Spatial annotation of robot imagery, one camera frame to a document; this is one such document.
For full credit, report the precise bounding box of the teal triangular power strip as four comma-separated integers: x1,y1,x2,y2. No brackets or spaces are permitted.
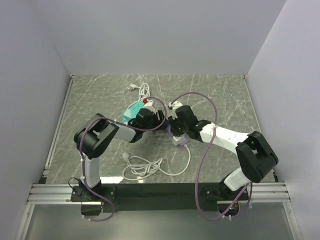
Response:
121,100,144,124

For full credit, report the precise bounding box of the aluminium front rail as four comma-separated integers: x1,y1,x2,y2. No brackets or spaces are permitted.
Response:
15,182,293,240

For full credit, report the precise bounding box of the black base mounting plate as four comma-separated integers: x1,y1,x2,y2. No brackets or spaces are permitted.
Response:
70,182,249,216

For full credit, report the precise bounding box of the white purple strip cable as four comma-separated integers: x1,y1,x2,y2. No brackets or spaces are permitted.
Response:
159,146,192,176

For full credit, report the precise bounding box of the aluminium left edge rail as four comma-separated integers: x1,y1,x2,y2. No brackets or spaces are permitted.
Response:
41,74,75,178

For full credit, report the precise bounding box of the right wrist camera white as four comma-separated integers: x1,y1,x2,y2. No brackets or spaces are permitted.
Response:
167,101,183,111

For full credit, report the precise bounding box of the white square charger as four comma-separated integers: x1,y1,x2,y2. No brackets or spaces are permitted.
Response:
172,136,188,146

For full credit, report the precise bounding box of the purple power strip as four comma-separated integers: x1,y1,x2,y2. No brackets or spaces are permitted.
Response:
166,125,189,147

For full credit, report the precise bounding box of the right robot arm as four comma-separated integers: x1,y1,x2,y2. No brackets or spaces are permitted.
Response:
168,101,279,200

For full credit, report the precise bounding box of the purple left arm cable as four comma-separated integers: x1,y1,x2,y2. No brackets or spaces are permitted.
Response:
79,96,167,222

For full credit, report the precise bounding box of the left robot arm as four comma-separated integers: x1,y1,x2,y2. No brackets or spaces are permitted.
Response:
73,107,169,201

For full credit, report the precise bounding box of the white coiled cable with plug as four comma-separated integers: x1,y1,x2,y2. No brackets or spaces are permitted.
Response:
127,82,151,100

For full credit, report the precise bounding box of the white coiled teal strip cable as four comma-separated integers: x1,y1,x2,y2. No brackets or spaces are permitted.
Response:
122,152,165,180

